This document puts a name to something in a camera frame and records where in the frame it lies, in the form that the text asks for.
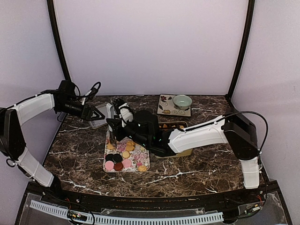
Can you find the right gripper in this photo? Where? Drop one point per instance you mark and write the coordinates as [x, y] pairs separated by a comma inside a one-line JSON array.
[[116, 128]]

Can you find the light green ceramic bowl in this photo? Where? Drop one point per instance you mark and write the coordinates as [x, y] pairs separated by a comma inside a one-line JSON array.
[[182, 102]]

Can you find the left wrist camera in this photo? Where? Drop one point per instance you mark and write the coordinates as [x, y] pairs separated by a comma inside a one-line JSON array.
[[89, 95]]

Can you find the black sandwich cookie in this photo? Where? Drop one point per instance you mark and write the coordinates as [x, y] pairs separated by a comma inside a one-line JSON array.
[[109, 157], [117, 158]]

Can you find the white slotted cable duct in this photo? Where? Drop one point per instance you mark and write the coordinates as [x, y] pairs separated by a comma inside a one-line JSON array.
[[127, 217]]

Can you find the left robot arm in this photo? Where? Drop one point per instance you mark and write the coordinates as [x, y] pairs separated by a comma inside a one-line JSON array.
[[16, 137]]

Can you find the pink sandwich cookie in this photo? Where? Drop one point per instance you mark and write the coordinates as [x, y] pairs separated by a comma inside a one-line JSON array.
[[127, 163], [109, 165]]

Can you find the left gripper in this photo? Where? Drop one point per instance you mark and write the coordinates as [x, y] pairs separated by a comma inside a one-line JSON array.
[[87, 111]]

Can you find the silver tin lid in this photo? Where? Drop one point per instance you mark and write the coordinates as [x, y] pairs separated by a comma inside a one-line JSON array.
[[100, 123]]

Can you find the brown chocolate cookie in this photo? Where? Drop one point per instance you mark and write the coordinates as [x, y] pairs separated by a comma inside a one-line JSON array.
[[118, 166]]

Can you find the floral cookie tray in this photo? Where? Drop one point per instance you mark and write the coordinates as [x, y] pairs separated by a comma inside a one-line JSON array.
[[128, 150]]

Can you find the swirl butter cookie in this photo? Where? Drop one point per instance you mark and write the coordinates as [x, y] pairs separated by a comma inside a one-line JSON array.
[[142, 168]]

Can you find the gold cookie tin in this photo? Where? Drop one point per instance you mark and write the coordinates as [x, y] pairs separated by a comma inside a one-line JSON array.
[[175, 124]]

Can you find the square floral plate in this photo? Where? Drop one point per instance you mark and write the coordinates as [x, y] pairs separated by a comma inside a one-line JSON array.
[[166, 107]]

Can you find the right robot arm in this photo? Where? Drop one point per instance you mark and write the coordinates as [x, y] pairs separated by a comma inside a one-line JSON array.
[[233, 128]]

